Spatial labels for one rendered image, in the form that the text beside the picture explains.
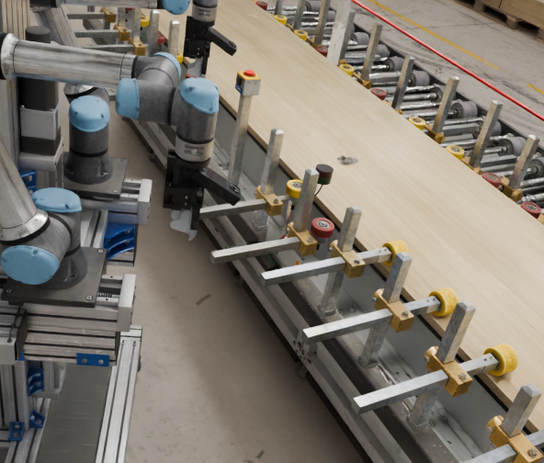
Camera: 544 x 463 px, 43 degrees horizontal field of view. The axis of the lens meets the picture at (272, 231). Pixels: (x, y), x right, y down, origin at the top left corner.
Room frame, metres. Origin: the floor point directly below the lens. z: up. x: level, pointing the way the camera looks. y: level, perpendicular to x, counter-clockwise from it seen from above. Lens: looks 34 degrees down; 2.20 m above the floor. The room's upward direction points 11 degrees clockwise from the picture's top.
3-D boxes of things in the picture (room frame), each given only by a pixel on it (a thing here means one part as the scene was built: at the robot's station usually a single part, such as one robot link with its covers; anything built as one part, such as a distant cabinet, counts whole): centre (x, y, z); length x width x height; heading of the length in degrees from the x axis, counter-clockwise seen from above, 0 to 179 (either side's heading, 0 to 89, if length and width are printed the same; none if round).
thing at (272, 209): (2.17, 0.04, 0.84); 0.13 x 0.06 x 0.05; 34
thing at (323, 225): (1.99, -0.17, 0.85); 0.08 x 0.08 x 0.11
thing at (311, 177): (1.98, -0.09, 0.87); 0.03 x 0.03 x 0.48; 34
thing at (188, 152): (1.20, 0.19, 1.54); 0.08 x 0.08 x 0.05
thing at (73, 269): (1.32, 0.52, 1.09); 0.15 x 0.15 x 0.10
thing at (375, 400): (1.30, -0.49, 0.95); 0.50 x 0.04 x 0.04; 124
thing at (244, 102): (2.40, 0.20, 0.93); 0.05 x 0.05 x 0.45; 34
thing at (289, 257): (1.99, -0.05, 0.75); 0.26 x 0.01 x 0.10; 34
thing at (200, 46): (2.03, 0.34, 1.46); 0.09 x 0.08 x 0.12; 100
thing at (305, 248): (1.97, -0.11, 0.85); 0.13 x 0.06 x 0.05; 34
